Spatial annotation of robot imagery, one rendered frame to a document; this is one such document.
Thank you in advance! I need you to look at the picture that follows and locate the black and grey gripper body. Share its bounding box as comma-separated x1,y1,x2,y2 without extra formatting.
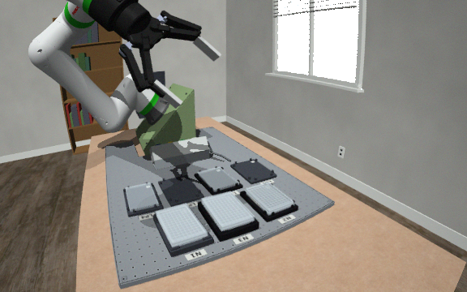
114,2,163,49

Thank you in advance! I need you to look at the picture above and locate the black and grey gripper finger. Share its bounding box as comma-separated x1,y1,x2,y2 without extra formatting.
118,30,182,109
150,11,221,61

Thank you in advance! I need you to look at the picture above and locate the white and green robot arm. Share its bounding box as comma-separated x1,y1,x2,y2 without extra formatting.
28,0,169,133

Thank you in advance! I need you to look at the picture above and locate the white button panel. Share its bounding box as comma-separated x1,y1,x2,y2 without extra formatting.
149,136,231,170

